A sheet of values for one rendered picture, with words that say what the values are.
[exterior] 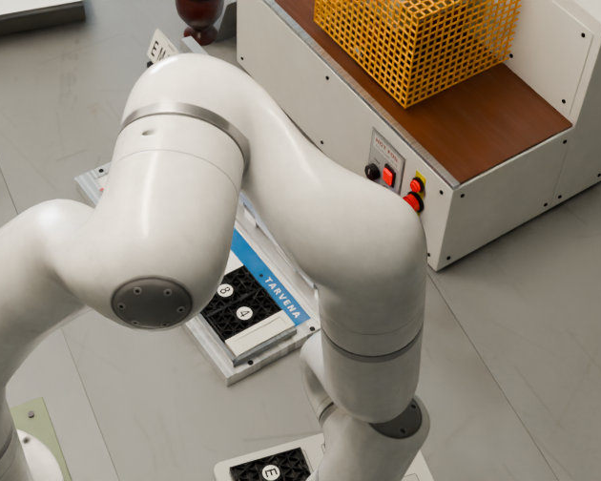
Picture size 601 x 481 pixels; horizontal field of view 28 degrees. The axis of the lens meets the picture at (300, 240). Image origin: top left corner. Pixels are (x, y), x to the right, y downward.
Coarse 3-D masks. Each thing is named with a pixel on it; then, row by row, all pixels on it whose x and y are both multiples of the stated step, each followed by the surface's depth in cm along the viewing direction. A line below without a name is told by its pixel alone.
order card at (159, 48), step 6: (156, 30) 203; (156, 36) 203; (162, 36) 202; (156, 42) 203; (162, 42) 202; (168, 42) 201; (150, 48) 205; (156, 48) 204; (162, 48) 202; (168, 48) 201; (174, 48) 200; (150, 54) 205; (156, 54) 204; (162, 54) 203; (168, 54) 202; (174, 54) 200; (156, 60) 204
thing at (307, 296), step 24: (96, 168) 188; (96, 192) 184; (240, 216) 183; (264, 240) 180; (288, 264) 177; (288, 288) 175; (312, 288) 175; (312, 312) 172; (192, 336) 169; (216, 360) 166; (264, 360) 167
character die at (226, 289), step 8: (232, 272) 174; (240, 272) 175; (248, 272) 175; (224, 280) 174; (232, 280) 174; (240, 280) 174; (248, 280) 175; (256, 280) 174; (224, 288) 172; (232, 288) 172; (240, 288) 174; (248, 288) 173; (256, 288) 173; (216, 296) 172; (224, 296) 172; (232, 296) 172; (240, 296) 172; (208, 304) 171; (216, 304) 171; (224, 304) 171; (200, 312) 170; (208, 312) 171
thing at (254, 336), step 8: (280, 312) 170; (264, 320) 169; (272, 320) 169; (280, 320) 170; (288, 320) 169; (248, 328) 168; (256, 328) 168; (264, 328) 168; (272, 328) 169; (280, 328) 168; (288, 328) 169; (240, 336) 167; (248, 336) 168; (256, 336) 168; (264, 336) 167; (272, 336) 167; (232, 344) 166; (240, 344) 167; (248, 344) 167; (256, 344) 167; (232, 352) 166; (240, 352) 166
